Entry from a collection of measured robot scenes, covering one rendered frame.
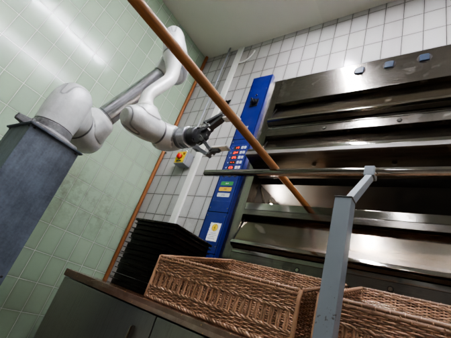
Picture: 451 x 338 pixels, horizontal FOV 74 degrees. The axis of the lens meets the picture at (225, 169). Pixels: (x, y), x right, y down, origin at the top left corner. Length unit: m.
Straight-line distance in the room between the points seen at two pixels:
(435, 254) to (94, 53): 2.08
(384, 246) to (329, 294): 0.68
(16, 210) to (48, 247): 0.77
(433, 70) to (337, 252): 1.29
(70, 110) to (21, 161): 0.28
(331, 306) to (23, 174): 1.05
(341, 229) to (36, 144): 1.05
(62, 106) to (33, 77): 0.66
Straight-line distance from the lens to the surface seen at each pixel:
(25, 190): 1.26
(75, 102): 1.38
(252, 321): 0.90
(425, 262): 1.33
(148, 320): 1.06
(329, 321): 0.71
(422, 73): 1.84
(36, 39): 2.07
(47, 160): 1.28
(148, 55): 2.48
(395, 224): 1.39
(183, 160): 2.07
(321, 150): 1.46
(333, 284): 0.72
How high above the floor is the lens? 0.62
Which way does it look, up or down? 24 degrees up
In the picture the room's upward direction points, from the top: 19 degrees clockwise
